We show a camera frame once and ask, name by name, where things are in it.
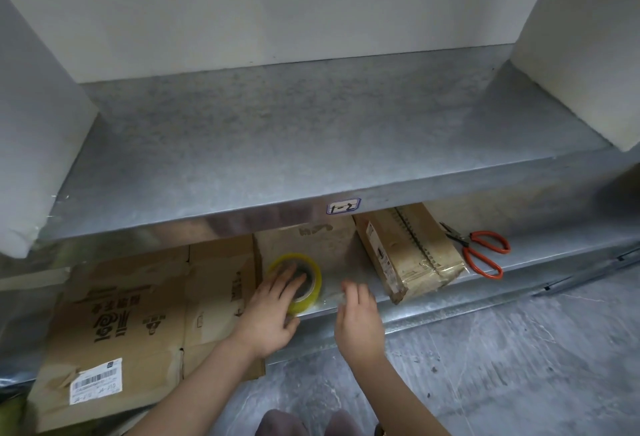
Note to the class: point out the person's right hand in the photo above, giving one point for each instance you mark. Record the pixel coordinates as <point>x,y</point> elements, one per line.
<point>359,330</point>

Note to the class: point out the person's left hand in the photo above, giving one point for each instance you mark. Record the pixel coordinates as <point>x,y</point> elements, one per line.
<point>265,318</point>

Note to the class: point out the person's left thumb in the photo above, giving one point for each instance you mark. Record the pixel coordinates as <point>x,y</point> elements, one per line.
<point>292,323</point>

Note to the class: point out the person's right fingers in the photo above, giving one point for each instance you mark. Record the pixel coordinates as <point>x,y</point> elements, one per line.
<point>359,293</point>

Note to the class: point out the yellowish clear packing tape roll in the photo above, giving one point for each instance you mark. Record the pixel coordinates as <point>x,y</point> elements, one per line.
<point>311,284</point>

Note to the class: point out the person's left forearm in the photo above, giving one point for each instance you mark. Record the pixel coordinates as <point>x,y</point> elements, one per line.
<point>200,395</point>

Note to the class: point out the person's right forearm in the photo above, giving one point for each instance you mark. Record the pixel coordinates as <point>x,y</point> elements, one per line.
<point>400,400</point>

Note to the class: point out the taped brown cardboard parcel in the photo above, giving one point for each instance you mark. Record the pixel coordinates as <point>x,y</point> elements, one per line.
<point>410,255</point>

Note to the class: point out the plain brown cardboard sheet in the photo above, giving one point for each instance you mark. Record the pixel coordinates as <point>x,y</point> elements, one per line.
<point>310,243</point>

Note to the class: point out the small white shelf label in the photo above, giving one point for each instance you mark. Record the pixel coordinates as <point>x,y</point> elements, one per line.
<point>344,206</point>

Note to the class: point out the person's legs in grey trousers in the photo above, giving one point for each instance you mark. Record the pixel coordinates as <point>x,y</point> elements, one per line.
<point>310,423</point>

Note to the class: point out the flattened printed cardboard box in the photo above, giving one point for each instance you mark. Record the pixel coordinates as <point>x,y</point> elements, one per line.
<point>135,320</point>

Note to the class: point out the galvanized metal shelf board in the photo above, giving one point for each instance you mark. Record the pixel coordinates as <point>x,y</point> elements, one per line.
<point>525,255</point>
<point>310,140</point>

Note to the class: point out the white barcode shipping label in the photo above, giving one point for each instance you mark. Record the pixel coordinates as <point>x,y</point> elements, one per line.
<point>96,383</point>

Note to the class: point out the green object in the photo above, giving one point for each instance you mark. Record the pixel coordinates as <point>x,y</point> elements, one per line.
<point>11,418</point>

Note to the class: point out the white foam block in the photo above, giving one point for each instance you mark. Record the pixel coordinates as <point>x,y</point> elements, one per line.
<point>585,45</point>
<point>35,130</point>

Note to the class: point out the metal shelf rail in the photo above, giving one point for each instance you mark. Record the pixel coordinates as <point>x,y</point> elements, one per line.
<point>585,273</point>

